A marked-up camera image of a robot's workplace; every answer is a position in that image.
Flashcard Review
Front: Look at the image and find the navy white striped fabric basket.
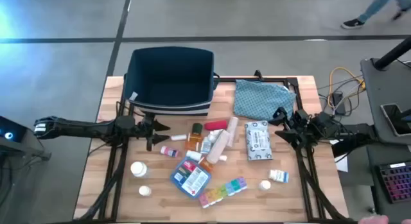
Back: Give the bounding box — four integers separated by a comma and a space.
123, 46, 221, 117

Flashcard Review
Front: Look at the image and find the rainbow weekly pill organizer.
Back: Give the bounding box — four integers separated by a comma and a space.
198, 176, 248, 209

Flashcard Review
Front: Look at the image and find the person's hand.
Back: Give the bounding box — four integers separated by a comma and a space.
357, 214, 390, 224

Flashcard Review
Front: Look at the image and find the small white blue-label bottle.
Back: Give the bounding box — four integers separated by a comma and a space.
200, 137, 213, 155

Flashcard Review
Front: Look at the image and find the white plastic bottle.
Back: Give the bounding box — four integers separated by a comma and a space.
186, 150, 203, 162

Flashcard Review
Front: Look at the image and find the black pole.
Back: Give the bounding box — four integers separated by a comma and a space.
373, 35, 411, 71

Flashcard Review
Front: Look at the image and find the person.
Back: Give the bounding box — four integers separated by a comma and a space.
340, 0, 411, 30

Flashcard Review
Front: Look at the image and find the patterned blue white cloth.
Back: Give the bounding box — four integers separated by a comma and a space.
244, 120, 274, 162

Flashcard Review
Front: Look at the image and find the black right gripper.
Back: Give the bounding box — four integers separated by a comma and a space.
268, 106, 311, 145

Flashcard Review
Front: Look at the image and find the red bandage roll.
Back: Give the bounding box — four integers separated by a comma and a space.
204, 119, 229, 132

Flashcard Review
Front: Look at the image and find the yellow cable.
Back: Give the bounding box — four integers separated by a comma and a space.
327, 67, 367, 110

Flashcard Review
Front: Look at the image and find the black metal table frame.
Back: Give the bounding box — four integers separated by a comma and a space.
76, 69, 354, 223

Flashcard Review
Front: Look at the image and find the labelled amber pill bottle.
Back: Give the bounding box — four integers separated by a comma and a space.
198, 157, 214, 173

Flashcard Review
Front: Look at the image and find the blue first aid kit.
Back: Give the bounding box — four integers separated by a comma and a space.
169, 157, 212, 200

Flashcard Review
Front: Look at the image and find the tan elastic bandage roll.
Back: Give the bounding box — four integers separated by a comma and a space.
205, 130, 231, 165

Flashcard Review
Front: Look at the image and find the grey side desk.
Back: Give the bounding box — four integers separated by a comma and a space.
360, 58, 411, 224

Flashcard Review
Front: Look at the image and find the black tablet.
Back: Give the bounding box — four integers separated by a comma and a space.
380, 103, 411, 137

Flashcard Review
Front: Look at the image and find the pale wrapped gauze roll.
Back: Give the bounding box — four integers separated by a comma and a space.
225, 116, 240, 148

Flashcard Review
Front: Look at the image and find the white bottle blue label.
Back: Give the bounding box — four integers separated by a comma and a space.
268, 169, 290, 184

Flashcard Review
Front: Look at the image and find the backlit rainbow keyboard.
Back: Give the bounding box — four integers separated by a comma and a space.
378, 161, 411, 204

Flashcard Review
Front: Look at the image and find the black power adapter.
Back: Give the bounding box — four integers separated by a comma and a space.
331, 91, 347, 116

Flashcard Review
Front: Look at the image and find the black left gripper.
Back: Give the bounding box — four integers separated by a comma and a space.
136, 112, 171, 152

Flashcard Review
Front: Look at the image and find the large white-lidded jar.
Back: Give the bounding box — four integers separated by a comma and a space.
130, 160, 149, 178

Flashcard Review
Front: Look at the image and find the blue patterned fabric pouch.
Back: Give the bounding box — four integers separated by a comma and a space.
233, 79, 297, 122

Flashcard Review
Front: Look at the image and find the white paper sheet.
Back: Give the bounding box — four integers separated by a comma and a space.
330, 139, 349, 173

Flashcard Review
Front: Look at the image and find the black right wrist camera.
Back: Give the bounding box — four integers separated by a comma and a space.
293, 108, 310, 124

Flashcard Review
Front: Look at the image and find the small pink-label bottle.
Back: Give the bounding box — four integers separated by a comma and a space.
159, 145, 180, 159

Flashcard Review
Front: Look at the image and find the small white dropper bottle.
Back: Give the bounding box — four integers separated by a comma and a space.
207, 129, 223, 142

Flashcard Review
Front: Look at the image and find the black control box blue light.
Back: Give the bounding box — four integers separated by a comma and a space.
0, 116, 28, 151

